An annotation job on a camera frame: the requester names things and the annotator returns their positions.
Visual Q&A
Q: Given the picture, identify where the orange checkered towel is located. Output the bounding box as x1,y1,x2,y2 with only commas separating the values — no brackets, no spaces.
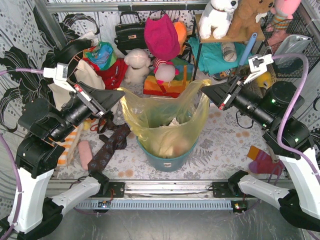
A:
57,123,84,167

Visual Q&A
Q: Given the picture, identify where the teal folded cloth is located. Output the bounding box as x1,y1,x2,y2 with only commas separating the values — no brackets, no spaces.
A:
197,42,246,75

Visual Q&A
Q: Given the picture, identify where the yellow plastic trash bag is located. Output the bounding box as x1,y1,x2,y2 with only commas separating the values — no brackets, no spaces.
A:
120,79,211,158

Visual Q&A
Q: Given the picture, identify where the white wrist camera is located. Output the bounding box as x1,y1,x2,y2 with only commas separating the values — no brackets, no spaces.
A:
43,62,77,94
243,54,274,85

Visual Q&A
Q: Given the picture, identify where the orange plush toy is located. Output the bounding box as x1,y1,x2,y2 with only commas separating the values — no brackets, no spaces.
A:
173,21,187,52

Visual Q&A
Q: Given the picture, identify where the black wire basket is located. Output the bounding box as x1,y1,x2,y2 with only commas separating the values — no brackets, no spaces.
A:
261,12,320,79

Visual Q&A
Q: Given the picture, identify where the red cloth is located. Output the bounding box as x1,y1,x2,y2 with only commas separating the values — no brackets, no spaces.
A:
96,58,128,90

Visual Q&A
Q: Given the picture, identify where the white husky plush dog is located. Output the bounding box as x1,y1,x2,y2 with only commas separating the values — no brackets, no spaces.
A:
198,0,239,40

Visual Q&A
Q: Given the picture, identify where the pink plush toy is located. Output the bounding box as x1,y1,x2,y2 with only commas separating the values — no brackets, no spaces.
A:
266,0,301,32

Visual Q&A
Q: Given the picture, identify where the striped colorful sock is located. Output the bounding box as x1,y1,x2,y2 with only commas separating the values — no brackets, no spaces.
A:
247,145,284,176

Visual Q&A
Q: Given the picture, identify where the silver foil pouch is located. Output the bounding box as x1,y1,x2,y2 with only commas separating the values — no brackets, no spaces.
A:
272,34,312,56

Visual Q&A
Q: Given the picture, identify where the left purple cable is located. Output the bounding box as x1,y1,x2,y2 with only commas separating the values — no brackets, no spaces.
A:
0,67,46,240

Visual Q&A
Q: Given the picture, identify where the black wide-brim hat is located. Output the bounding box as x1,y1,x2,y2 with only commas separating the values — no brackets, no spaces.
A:
54,39,93,66

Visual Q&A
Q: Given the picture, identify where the cream plush lamb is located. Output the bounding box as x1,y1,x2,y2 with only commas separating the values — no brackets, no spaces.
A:
124,48,151,84

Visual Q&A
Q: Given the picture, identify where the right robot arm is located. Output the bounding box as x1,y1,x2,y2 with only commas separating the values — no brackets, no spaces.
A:
201,81,320,232

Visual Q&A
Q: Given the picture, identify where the blue floor squeegee mop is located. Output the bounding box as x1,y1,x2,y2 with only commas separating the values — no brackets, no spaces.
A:
235,32,258,75

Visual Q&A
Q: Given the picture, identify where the teal plastic trash bin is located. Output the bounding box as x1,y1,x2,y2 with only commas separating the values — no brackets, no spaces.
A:
136,137,198,172

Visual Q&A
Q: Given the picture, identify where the rainbow striped bag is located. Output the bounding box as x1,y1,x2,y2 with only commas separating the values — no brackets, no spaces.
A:
143,57,194,98

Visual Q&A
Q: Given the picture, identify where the wooden shelf with black frame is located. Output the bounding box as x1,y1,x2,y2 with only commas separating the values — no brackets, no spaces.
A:
189,27,266,81

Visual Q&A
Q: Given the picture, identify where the white storage box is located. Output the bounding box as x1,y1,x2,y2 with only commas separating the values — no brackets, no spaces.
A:
195,71,228,85

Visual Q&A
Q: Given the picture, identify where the colorful tie-dye cloth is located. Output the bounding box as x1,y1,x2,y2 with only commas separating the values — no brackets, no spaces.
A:
82,41,117,71

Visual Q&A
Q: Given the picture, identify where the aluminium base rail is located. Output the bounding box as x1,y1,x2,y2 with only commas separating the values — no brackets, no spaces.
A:
47,178,296,201

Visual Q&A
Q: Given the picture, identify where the black leather handbag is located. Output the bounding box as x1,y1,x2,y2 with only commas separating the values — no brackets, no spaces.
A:
114,11,148,56

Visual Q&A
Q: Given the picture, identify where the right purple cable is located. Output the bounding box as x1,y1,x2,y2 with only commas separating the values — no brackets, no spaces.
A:
232,54,320,216

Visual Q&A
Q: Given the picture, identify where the brown floral necktie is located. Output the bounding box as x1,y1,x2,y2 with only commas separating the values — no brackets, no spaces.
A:
88,123,131,175

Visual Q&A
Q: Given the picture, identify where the magenta fabric bag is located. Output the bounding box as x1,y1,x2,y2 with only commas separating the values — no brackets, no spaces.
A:
144,13,180,61

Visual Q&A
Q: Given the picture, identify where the purple cable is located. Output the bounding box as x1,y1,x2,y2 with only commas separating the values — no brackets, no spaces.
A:
232,54,320,216
0,67,46,240

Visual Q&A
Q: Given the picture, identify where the yellow plush duck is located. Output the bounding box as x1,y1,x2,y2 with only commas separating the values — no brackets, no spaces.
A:
255,71,272,90

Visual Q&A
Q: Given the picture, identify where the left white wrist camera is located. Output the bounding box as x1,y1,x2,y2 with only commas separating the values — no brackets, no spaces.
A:
43,62,77,94

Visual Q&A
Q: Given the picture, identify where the pink white plush doll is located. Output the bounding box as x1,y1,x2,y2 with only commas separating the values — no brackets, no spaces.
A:
153,58,180,85

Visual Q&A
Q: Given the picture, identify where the grey patterned sock roll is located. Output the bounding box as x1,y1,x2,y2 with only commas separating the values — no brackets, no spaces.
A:
221,42,237,63

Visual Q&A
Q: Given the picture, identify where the crumpled white paper trash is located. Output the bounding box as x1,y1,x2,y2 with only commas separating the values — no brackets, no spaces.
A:
160,117,180,128

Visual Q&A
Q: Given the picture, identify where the cream canvas tote bag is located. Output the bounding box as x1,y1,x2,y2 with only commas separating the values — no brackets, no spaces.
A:
48,60,106,111

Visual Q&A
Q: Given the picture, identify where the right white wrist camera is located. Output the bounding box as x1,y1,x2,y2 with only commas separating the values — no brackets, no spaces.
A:
243,54,274,85

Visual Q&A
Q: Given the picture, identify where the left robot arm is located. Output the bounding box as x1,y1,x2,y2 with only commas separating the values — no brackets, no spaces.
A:
0,82,125,240

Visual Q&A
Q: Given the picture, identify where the brown teddy bear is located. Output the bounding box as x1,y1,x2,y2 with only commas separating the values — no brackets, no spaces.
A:
227,0,275,38

